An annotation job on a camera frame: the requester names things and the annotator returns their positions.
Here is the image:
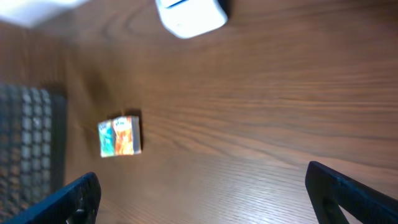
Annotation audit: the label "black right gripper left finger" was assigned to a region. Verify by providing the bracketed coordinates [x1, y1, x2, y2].
[5, 172, 101, 224]

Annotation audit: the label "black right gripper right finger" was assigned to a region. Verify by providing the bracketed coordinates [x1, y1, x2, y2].
[305, 161, 397, 223]

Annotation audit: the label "orange small packet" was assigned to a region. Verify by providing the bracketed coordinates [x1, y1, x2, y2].
[112, 116, 142, 156]

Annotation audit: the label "teal tissue box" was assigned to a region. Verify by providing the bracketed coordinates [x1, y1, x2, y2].
[98, 120, 115, 157]

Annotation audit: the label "white barcode scanner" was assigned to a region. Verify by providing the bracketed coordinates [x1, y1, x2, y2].
[155, 0, 230, 39]

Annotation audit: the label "dark grey plastic basket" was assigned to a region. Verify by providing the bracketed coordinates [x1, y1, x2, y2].
[1, 83, 67, 222]

